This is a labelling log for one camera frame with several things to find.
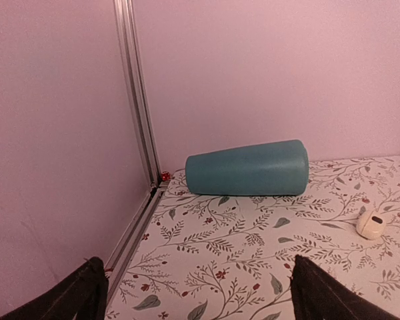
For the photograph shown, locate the small red dice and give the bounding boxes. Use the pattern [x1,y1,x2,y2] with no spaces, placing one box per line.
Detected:
[161,171,171,181]

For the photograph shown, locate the aluminium corner post left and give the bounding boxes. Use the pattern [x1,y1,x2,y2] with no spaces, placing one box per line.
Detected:
[106,1,163,304]

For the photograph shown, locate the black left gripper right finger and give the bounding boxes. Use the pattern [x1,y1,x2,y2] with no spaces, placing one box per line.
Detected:
[290,255,397,320]

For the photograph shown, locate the cream earbud charging case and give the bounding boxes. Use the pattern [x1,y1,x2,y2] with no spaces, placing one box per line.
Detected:
[356,211,386,240]

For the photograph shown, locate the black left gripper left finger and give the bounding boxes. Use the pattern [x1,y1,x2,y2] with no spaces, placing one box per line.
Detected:
[0,257,109,320]

